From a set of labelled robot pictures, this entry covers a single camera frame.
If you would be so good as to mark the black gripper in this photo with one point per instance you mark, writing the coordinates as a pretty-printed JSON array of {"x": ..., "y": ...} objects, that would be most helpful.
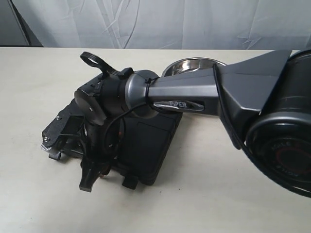
[{"x": 101, "y": 144}]

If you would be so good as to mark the black plastic tool case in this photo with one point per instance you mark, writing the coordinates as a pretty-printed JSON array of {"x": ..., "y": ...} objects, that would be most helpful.
[{"x": 148, "y": 133}]

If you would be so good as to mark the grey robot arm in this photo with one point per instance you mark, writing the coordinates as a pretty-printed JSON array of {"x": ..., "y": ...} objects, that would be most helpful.
[{"x": 264, "y": 103}]

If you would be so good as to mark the round stainless steel tray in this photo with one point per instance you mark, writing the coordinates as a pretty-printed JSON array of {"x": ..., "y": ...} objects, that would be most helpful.
[{"x": 189, "y": 65}]

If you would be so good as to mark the white backdrop curtain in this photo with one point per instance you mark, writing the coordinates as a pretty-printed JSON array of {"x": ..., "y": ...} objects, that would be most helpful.
[{"x": 157, "y": 24}]

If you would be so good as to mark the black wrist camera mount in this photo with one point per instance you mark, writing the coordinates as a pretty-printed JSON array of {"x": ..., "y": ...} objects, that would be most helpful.
[{"x": 63, "y": 128}]

